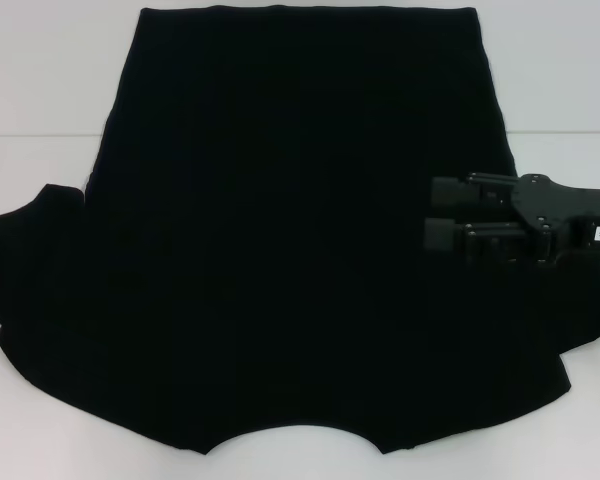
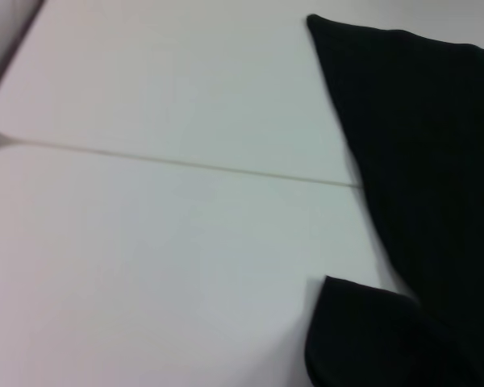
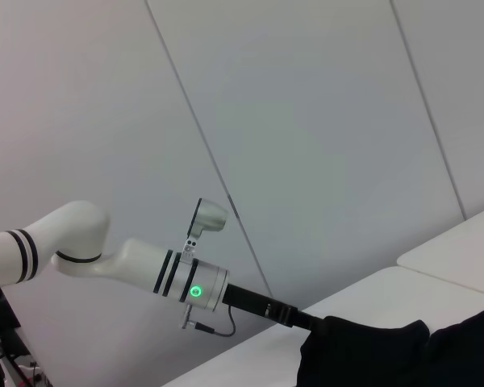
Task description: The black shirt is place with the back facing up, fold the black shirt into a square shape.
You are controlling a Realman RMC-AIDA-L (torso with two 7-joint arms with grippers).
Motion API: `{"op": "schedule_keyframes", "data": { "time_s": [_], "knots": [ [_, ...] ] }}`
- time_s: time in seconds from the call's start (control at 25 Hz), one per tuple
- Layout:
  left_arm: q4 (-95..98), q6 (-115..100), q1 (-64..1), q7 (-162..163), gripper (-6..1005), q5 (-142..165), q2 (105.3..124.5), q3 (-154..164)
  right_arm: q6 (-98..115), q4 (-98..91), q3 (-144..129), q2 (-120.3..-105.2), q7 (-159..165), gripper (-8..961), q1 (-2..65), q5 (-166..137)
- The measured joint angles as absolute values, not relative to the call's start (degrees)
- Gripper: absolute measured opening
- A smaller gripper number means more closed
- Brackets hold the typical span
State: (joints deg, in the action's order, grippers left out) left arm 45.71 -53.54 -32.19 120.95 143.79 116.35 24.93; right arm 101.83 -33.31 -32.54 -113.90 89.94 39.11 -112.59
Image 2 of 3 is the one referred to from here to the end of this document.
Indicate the black t-shirt with white print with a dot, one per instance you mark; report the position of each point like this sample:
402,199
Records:
427,169

